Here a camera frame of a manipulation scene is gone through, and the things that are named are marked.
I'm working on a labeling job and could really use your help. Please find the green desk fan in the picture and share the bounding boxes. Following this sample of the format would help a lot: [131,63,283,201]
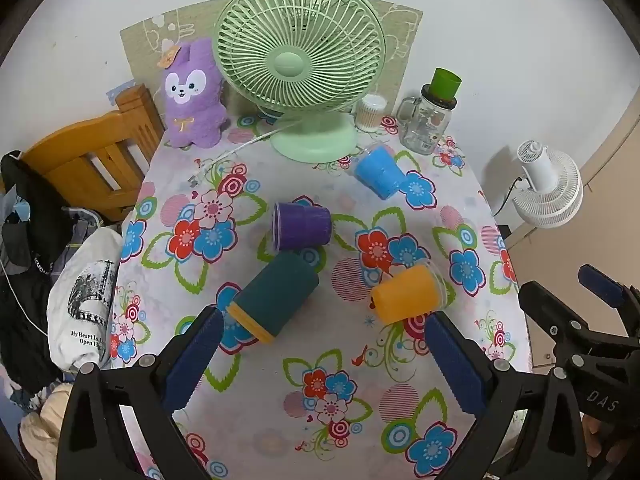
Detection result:
[212,0,387,164]

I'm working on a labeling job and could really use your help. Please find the orange plastic cup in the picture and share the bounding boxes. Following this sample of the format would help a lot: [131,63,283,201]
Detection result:
[370,260,448,326]

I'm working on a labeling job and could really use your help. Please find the plaid cloth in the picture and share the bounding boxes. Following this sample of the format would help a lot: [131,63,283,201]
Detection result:
[50,207,108,281]

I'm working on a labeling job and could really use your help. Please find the black power cable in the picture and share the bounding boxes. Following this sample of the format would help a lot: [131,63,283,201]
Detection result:
[492,174,526,217]

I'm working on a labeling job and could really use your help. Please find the purple plastic cup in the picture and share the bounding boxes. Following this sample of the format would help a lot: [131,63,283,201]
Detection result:
[270,201,333,252]

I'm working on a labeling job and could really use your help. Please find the white printed shirt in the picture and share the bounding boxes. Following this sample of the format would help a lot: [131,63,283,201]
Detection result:
[47,227,123,373]

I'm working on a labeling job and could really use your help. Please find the purple plush toy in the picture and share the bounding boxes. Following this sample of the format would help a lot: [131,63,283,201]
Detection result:
[159,37,231,150]

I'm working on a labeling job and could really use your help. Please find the wooden chair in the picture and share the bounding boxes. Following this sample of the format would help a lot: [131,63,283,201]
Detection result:
[21,84,166,223]

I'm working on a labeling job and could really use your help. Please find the floral tablecloth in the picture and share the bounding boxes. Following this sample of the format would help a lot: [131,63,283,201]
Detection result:
[107,110,533,480]

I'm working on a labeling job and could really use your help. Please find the cotton swab container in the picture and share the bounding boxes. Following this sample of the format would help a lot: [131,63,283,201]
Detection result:
[354,94,389,133]

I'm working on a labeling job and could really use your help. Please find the beige cartoon wall mat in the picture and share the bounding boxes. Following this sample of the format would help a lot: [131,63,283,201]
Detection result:
[120,0,423,111]

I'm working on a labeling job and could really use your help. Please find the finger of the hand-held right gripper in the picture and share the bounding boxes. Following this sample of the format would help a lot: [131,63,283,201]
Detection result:
[518,281,603,361]
[577,263,640,323]

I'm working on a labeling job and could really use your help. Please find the white circulator fan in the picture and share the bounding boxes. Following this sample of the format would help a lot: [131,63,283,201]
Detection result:
[510,140,584,229]

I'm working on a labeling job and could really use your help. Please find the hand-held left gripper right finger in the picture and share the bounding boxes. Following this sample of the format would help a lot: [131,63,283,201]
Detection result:
[424,310,587,480]

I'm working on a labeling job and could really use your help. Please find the glass mug jar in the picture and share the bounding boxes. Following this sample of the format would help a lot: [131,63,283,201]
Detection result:
[396,85,458,156]

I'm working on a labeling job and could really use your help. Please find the cream cloth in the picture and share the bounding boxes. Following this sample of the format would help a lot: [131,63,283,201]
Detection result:
[20,382,76,480]

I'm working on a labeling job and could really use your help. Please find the white fan cable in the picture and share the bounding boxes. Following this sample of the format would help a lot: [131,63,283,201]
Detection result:
[189,124,290,186]

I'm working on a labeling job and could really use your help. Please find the green plastic cup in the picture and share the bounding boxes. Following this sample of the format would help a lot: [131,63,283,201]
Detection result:
[429,67,463,102]

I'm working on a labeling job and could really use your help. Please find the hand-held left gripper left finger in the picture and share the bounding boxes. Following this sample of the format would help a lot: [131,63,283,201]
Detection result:
[56,305,226,480]

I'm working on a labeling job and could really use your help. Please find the dark jacket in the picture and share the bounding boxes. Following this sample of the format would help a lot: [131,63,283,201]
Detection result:
[0,150,76,396]

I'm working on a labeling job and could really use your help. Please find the blue plastic cup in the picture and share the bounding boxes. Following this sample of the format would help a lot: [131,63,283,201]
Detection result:
[353,142,408,201]

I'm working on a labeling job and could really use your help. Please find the teal cup with orange base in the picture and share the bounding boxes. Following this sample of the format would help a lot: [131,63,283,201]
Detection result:
[228,251,321,345]

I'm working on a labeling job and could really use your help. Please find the person's right hand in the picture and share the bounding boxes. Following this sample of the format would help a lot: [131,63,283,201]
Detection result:
[581,410,630,462]

